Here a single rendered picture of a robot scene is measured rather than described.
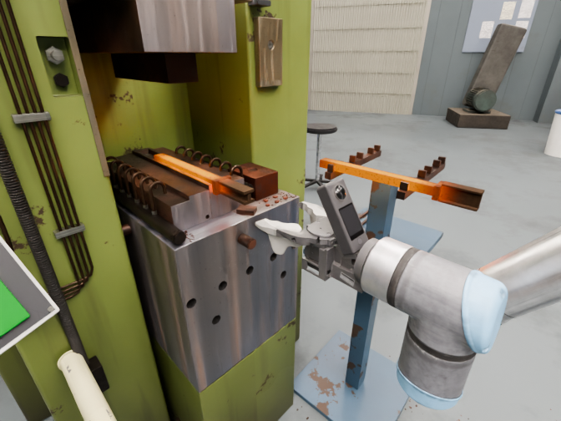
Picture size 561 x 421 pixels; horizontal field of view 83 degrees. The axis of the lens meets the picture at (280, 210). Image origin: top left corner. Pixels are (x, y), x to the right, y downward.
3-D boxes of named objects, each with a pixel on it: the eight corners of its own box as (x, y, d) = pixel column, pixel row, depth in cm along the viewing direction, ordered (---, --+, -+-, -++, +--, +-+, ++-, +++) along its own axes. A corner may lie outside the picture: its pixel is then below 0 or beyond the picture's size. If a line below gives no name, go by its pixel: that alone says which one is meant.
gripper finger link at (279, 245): (250, 253, 57) (300, 262, 54) (249, 225, 54) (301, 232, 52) (256, 245, 59) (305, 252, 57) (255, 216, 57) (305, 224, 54)
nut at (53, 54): (74, 88, 60) (63, 46, 57) (58, 88, 58) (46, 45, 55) (69, 86, 62) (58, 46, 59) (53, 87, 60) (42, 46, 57)
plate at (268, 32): (282, 85, 94) (282, 18, 87) (260, 87, 89) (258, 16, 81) (277, 84, 96) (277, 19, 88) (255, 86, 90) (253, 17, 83)
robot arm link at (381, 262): (391, 263, 41) (422, 235, 47) (359, 249, 44) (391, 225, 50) (382, 316, 45) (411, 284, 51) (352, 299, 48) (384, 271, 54)
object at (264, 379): (294, 404, 128) (296, 317, 107) (215, 486, 104) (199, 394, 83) (213, 328, 163) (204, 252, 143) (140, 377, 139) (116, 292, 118)
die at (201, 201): (245, 205, 82) (244, 174, 78) (174, 233, 69) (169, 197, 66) (166, 169, 109) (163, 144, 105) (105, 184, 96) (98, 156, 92)
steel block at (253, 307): (296, 317, 107) (300, 196, 88) (199, 393, 83) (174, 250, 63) (204, 252, 143) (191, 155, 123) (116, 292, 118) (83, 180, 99)
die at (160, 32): (237, 53, 67) (234, -2, 62) (144, 52, 54) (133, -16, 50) (148, 53, 93) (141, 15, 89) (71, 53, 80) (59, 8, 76)
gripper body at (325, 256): (297, 267, 56) (356, 300, 48) (298, 224, 52) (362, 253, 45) (324, 250, 61) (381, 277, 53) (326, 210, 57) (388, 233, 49)
